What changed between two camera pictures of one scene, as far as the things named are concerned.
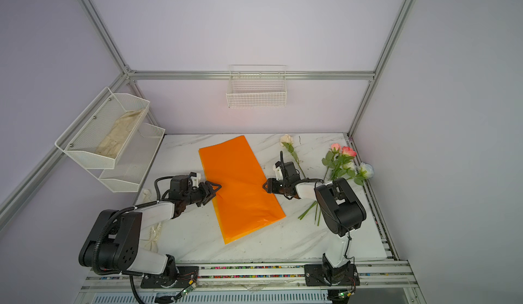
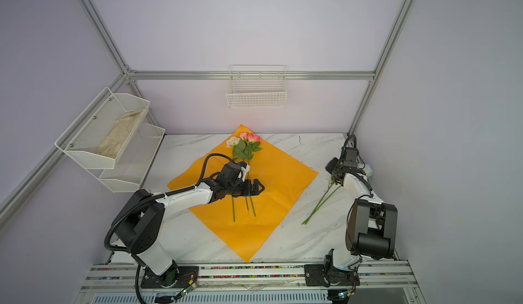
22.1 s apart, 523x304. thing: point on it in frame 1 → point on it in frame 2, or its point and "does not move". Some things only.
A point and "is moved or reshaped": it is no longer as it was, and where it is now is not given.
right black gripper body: (287, 185) → (333, 165)
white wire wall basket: (257, 86) does not move
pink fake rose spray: (339, 163) → (244, 149)
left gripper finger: (208, 197) → (253, 191)
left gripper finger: (212, 188) → (256, 187)
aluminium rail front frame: (259, 284) does not move
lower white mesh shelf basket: (134, 161) does not move
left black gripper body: (194, 196) → (235, 189)
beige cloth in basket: (113, 142) does not move
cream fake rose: (287, 141) → (231, 142)
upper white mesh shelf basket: (97, 138) does not move
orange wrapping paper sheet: (242, 204) is moved or reshaped
